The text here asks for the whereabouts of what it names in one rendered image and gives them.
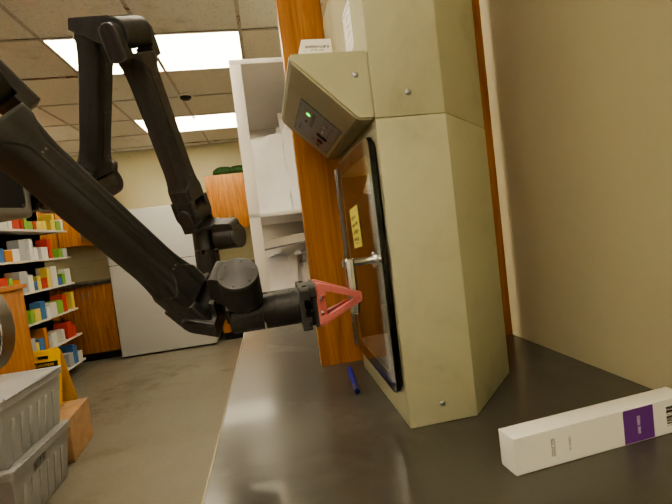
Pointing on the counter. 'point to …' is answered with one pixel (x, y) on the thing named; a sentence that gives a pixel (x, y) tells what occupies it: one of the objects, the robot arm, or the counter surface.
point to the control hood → (330, 93)
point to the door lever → (355, 274)
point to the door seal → (388, 264)
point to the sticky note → (355, 227)
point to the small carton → (315, 46)
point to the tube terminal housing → (432, 201)
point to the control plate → (315, 126)
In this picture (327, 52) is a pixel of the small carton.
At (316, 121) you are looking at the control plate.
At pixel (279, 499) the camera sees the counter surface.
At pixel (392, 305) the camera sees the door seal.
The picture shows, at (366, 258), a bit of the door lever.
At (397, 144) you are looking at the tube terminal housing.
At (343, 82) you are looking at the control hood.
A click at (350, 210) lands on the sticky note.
